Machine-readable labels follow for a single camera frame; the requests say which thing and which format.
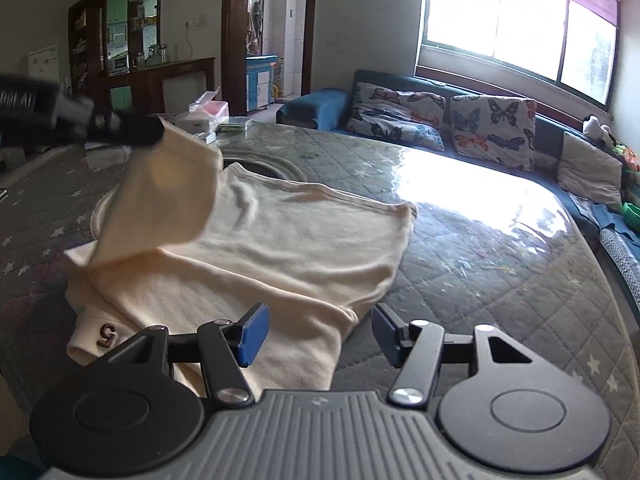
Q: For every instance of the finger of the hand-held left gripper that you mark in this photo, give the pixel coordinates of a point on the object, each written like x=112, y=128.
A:
x=135, y=130

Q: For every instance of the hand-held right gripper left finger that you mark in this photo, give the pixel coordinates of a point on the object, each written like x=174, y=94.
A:
x=253, y=335

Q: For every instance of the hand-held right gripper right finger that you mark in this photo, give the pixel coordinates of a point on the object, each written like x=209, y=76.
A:
x=387, y=335

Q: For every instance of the cream shirt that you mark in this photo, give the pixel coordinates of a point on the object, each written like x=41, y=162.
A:
x=280, y=250

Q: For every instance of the white board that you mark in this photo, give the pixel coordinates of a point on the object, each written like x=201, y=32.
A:
x=42, y=65

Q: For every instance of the dark wooden display cabinet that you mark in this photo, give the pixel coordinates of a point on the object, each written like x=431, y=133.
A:
x=150, y=85

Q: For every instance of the white box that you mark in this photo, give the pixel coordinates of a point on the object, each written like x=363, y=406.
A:
x=195, y=124

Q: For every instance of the green packet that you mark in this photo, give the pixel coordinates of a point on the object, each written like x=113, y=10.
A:
x=234, y=126

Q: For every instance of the grey quilted star table cover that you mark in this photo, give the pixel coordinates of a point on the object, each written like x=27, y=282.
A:
x=475, y=270

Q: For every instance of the blue cabinet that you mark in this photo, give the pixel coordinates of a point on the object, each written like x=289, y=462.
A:
x=260, y=80

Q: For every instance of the blue sofa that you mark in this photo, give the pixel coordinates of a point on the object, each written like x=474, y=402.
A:
x=320, y=107

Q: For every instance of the butterfly print pillow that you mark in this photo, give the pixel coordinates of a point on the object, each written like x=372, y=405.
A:
x=395, y=115
x=492, y=130

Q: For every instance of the blue sofa cover cloth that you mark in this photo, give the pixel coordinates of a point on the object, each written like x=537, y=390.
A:
x=607, y=220

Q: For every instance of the grey pillow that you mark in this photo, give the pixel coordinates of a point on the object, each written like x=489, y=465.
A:
x=590, y=170

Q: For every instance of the green bowl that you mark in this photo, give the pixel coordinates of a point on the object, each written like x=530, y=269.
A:
x=631, y=210

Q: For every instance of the panda plush toy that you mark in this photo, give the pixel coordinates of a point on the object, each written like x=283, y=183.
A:
x=597, y=127

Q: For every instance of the colourful plush toy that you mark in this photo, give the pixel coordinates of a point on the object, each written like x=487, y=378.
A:
x=627, y=157

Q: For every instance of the window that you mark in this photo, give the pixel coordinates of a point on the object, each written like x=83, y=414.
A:
x=500, y=15

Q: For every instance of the dark wooden door frame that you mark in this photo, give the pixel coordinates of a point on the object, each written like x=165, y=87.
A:
x=234, y=35

